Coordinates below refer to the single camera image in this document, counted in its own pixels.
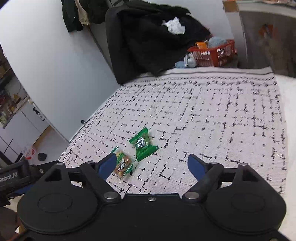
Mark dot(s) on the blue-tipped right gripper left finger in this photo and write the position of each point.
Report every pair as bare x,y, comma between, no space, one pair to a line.
85,184

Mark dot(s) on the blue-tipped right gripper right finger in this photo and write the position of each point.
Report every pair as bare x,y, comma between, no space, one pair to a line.
217,184

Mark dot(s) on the green peanut brittle packet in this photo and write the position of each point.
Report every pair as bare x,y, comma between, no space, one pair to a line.
124,163

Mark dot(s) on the green candy wrapper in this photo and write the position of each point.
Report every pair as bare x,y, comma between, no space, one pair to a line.
143,145

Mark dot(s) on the red white bag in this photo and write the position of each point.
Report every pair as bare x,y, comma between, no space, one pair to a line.
28,152

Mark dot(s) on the black slipper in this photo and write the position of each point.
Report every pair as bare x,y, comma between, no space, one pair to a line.
42,157

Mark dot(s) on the white kitchen cabinet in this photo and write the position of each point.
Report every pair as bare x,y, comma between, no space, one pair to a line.
23,129

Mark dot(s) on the white door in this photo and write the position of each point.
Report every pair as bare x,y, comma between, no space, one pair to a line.
65,74

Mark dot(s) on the red plastic basket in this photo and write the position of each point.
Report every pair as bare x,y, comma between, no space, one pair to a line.
214,57

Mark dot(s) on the black clothes pile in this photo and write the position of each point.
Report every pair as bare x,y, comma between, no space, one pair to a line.
138,42

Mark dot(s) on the white crumpled cloth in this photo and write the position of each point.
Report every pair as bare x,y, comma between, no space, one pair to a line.
174,27

